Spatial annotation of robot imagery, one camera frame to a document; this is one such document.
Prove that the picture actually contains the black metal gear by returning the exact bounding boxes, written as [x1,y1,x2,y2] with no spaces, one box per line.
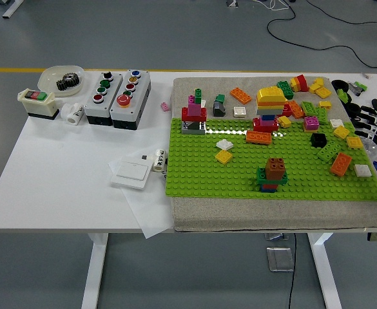
[56,72,81,91]

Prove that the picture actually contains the yellow brick pair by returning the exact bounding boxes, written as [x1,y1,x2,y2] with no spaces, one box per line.
[309,77,325,94]

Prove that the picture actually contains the lime green long brick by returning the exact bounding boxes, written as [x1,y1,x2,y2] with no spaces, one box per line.
[317,140,343,162]

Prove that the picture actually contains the white table leg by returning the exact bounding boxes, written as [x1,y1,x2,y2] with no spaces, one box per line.
[80,232,109,309]
[307,232,342,309]

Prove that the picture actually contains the red pink grey brick tower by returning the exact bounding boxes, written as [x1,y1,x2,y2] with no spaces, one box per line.
[180,87,208,135]

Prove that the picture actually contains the black power cable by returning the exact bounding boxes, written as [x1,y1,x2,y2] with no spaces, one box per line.
[287,232,297,309]

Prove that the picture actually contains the grey emergency-stop control box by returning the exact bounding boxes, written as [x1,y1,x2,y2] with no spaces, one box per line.
[110,69,152,131]

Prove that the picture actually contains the cream red-green switch box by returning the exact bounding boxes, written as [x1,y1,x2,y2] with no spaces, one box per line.
[17,88,61,120]

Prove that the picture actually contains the black square brick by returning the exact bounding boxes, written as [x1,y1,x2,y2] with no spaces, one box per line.
[310,133,327,148]

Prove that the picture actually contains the white plastic bowl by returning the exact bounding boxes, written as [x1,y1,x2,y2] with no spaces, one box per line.
[38,65,86,97]

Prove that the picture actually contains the white labelled tube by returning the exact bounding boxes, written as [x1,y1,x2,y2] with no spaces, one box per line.
[152,148,167,172]

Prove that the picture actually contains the grey slope brick green top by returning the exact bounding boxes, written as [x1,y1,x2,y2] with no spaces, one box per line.
[212,93,227,118]

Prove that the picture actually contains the white paper sheet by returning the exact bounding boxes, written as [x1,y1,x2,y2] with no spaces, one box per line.
[108,159,175,239]

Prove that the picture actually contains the long black floor cable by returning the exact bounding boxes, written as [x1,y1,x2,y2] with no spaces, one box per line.
[266,0,377,78]

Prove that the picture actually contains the dark green chunky brick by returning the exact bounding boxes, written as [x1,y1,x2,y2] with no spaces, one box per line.
[276,80,295,100]

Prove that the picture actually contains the white floor cable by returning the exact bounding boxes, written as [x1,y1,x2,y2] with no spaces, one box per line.
[251,0,291,11]

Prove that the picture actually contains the burger-shaped multicolour brick tower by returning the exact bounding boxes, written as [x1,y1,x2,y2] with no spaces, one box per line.
[252,86,289,133]

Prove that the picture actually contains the white distant table foot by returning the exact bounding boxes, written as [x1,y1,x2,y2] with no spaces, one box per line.
[1,0,24,19]

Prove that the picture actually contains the dark green long brick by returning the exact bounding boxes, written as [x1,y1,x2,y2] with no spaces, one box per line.
[256,167,288,186]

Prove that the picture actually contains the brown square brick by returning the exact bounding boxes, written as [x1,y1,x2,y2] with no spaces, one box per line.
[265,167,285,180]
[267,156,287,171]

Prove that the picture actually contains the red yellow orange curved bricks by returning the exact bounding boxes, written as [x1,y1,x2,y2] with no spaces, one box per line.
[290,74,310,93]

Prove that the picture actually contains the grey-brown mat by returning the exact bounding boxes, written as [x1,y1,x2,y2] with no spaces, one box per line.
[172,76,377,233]

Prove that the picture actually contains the grey four-button control box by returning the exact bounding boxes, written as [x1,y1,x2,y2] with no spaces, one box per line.
[83,71,124,126]

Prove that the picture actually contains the white pipe tee fitting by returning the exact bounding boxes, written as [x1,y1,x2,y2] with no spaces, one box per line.
[61,102,85,125]

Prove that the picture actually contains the white wall switch plate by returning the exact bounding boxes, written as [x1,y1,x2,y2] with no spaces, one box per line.
[110,160,153,191]

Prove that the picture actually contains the black ring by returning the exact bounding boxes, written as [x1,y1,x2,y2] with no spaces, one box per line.
[345,102,363,117]

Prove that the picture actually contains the pink square brick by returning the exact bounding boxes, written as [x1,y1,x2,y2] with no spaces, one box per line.
[304,115,320,131]

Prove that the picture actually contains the orange long brick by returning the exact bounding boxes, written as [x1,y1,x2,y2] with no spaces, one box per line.
[330,153,353,176]
[287,100,305,120]
[246,131,272,145]
[229,87,253,104]

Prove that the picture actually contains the clear plastic bag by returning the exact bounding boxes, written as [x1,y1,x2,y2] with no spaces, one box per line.
[358,135,377,158]

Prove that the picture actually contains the black tape roll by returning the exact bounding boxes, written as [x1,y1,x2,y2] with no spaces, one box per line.
[331,79,350,93]

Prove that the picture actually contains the green and grey clip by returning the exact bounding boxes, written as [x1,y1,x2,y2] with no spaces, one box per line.
[348,80,368,97]

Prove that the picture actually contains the green studded baseplate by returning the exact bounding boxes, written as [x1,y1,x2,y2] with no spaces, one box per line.
[165,117,377,202]

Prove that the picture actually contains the lime green flat plate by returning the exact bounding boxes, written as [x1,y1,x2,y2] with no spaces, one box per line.
[300,101,318,117]
[313,106,329,125]

